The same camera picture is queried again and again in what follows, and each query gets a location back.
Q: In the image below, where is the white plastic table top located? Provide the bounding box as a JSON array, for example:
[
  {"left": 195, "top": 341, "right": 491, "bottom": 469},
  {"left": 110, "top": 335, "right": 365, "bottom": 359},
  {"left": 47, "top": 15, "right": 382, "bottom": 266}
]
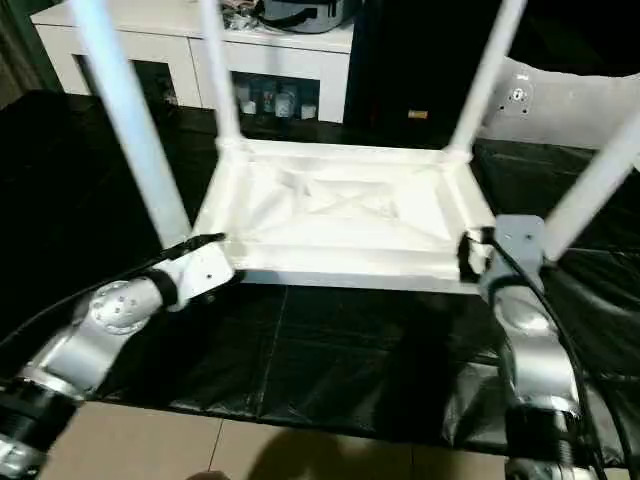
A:
[{"left": 191, "top": 135, "right": 499, "bottom": 296}]

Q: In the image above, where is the grey pillow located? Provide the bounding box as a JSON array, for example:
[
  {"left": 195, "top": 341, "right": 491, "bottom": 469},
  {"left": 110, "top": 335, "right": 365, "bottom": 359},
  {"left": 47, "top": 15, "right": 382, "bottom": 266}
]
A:
[{"left": 479, "top": 57, "right": 640, "bottom": 151}]

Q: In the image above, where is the black cabinet with gold label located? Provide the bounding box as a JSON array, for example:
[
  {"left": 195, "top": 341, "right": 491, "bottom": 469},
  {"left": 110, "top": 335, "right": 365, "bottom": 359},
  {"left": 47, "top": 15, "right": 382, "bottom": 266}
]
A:
[{"left": 344, "top": 0, "right": 501, "bottom": 139}]

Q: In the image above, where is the black clutter on sideboard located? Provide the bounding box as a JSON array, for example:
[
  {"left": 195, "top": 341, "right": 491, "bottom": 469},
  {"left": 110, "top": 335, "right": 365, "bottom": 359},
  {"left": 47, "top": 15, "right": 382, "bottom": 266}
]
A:
[{"left": 222, "top": 0, "right": 264, "bottom": 31}]

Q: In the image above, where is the white sideboard cabinet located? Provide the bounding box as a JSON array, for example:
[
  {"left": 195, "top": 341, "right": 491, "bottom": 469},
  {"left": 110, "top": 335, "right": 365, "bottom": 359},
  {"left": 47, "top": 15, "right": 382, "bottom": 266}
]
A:
[{"left": 29, "top": 4, "right": 354, "bottom": 124}]

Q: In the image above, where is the grey curtain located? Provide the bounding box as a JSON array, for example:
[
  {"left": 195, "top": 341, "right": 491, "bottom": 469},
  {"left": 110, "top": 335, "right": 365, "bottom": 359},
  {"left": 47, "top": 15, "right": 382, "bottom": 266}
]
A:
[{"left": 0, "top": 0, "right": 51, "bottom": 109}]

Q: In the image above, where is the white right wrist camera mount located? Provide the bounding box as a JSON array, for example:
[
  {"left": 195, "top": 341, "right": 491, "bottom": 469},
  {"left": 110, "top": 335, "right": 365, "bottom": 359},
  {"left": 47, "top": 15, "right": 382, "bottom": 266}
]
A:
[{"left": 477, "top": 213, "right": 546, "bottom": 291}]

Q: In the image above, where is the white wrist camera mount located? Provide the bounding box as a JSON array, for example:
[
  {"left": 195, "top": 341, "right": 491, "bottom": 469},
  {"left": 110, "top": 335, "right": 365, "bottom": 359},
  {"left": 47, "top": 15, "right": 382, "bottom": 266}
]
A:
[
  {"left": 477, "top": 213, "right": 546, "bottom": 291},
  {"left": 152, "top": 244, "right": 236, "bottom": 314}
]

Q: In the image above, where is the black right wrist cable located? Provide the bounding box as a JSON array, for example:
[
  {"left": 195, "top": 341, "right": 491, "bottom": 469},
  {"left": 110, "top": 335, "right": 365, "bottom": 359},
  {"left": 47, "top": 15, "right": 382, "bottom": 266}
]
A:
[{"left": 487, "top": 234, "right": 631, "bottom": 480}]

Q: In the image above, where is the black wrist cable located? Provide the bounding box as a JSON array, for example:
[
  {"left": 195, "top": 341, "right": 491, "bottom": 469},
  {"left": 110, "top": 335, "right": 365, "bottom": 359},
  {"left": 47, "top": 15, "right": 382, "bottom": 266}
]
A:
[
  {"left": 0, "top": 232, "right": 226, "bottom": 351},
  {"left": 487, "top": 234, "right": 631, "bottom": 480}
]

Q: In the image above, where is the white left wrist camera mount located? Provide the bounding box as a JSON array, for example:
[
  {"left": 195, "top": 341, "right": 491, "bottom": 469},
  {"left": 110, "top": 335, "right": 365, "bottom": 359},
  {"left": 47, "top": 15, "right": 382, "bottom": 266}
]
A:
[{"left": 152, "top": 244, "right": 236, "bottom": 314}]

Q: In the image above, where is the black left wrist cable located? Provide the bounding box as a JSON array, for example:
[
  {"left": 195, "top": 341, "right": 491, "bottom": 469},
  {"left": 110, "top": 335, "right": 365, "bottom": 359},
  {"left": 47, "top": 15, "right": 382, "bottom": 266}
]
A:
[{"left": 0, "top": 232, "right": 226, "bottom": 351}]

